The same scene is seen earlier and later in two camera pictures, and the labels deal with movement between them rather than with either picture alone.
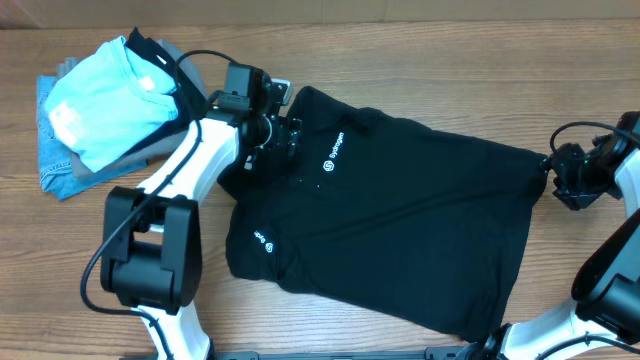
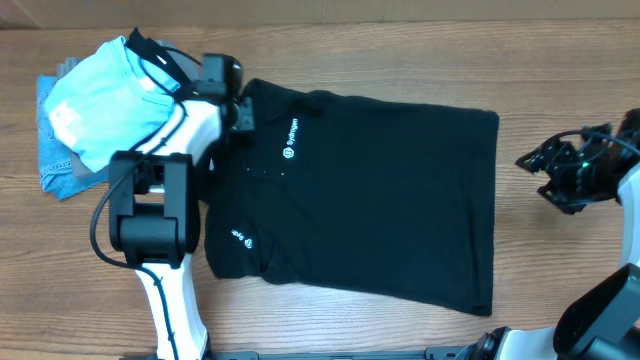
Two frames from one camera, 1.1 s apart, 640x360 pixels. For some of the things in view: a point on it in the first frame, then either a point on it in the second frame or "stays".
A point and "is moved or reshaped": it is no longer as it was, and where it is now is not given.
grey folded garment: x=189 y=73 stays
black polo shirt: x=371 y=207 is moved or reshaped
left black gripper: x=286 y=134 → x=247 y=115
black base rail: x=438 y=353 stays
